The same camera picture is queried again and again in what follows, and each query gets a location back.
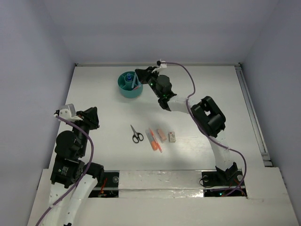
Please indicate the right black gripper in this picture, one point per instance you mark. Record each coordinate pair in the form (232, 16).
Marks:
(148, 71)

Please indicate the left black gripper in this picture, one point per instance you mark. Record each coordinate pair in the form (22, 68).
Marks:
(89, 117)

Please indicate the blue thin pen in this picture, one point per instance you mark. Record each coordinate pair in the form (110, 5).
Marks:
(134, 81)

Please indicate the small blue-capped glue bottle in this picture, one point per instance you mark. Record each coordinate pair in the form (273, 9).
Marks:
(129, 77)

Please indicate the red thin pen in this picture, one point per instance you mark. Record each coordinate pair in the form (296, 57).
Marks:
(152, 133)

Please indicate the orange highlighter marker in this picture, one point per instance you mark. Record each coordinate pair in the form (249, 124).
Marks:
(151, 140)

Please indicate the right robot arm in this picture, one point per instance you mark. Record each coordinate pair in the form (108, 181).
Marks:
(210, 121)

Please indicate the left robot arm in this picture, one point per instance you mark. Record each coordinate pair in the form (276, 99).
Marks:
(72, 180)

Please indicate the teal round desk organizer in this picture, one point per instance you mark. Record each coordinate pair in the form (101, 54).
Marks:
(125, 86)

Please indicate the pink eraser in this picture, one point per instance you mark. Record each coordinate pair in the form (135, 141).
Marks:
(161, 135)

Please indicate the white boxed eraser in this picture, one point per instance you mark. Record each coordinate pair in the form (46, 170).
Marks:
(171, 136)

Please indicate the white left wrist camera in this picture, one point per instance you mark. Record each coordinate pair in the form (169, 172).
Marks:
(67, 112)

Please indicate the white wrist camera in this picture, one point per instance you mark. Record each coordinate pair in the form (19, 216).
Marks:
(161, 65)
(67, 112)

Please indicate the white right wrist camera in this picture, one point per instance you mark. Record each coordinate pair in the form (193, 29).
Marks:
(161, 65)

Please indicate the black handled scissors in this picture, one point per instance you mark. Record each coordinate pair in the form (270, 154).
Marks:
(137, 137)

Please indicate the aluminium side rail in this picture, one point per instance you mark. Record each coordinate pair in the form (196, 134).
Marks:
(253, 117)

